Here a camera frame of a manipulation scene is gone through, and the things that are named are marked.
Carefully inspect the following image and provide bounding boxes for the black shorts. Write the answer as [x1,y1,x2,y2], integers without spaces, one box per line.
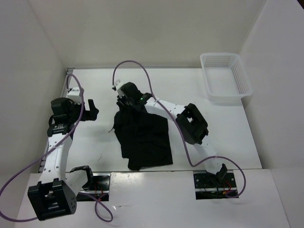
[113,104,173,171]

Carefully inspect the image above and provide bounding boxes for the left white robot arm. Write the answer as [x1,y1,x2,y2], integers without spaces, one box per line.
[28,97,99,221]

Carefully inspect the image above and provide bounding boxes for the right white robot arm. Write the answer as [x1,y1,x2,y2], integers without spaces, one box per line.
[113,80,228,187]

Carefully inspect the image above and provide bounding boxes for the white plastic basket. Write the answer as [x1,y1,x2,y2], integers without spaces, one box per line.
[200,53,253,104]

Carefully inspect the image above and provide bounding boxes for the aluminium table edge rail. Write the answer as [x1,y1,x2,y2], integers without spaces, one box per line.
[38,67,75,173]

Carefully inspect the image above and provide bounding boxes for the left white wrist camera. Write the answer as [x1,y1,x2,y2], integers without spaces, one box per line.
[66,87,83,103]

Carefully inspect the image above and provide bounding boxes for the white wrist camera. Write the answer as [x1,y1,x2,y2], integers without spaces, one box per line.
[112,79,125,91]
[66,87,83,103]

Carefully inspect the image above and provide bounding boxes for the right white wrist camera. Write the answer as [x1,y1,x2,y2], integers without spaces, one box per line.
[112,79,125,91]

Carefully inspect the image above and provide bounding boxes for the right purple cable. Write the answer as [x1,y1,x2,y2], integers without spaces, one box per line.
[111,60,247,199]

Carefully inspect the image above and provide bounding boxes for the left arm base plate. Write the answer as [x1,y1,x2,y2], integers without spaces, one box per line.
[65,171,111,202]

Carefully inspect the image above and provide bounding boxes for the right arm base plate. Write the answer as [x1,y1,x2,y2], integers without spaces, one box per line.
[193,171,238,200]

